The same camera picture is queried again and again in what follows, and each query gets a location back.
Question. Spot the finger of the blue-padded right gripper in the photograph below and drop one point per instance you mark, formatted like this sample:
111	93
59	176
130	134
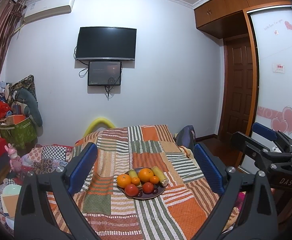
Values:
280	139

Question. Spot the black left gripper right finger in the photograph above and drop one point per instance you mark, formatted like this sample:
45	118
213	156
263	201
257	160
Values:
245	208

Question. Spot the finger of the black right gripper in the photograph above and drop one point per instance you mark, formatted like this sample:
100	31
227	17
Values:
256	150

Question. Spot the large orange with sticker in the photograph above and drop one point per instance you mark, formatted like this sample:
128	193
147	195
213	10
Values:
123	180

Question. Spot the banana piece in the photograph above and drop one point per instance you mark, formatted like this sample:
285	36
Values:
161	176
132	173

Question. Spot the large red tomato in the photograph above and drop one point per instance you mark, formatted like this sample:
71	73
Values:
131	190

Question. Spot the small tangerine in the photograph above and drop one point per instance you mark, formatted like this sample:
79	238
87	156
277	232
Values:
154	180
136	181

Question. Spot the brown wooden door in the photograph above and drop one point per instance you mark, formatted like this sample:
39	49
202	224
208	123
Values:
238	84

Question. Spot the blue backpack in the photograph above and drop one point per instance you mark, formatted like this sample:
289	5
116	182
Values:
186	137

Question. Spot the pink toy figure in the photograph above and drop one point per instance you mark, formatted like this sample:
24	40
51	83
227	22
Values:
15	159

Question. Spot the white wardrobe sliding door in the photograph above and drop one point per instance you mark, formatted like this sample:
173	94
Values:
272	29

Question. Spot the green storage box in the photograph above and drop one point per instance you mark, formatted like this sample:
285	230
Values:
19	134

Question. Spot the striped patchwork bedspread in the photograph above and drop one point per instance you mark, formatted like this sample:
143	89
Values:
177	213

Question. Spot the dark purple round plate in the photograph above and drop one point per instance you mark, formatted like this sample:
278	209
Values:
158	186

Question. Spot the yellow foam tube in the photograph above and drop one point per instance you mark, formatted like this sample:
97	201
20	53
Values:
98	122

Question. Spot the dark red grape left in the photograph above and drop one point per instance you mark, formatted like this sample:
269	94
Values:
140	194

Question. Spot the dark red grape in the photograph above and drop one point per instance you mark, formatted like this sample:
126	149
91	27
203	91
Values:
155	191
140	194

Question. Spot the dark red grape right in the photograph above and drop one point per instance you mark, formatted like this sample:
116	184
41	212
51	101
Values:
155	191

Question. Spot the orange on plate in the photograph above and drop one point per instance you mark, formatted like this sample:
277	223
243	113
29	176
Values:
145	174

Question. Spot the grey plush toy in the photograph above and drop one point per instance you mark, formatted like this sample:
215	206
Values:
24	96

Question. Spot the wooden overhead cabinet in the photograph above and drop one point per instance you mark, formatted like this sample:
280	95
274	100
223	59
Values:
225	18

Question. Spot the white air conditioner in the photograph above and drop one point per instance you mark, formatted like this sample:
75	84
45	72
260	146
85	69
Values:
47	8

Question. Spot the small wall monitor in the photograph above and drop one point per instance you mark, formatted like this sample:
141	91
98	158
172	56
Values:
104	73

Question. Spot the wall mounted black television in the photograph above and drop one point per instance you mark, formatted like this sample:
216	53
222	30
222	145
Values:
106	43

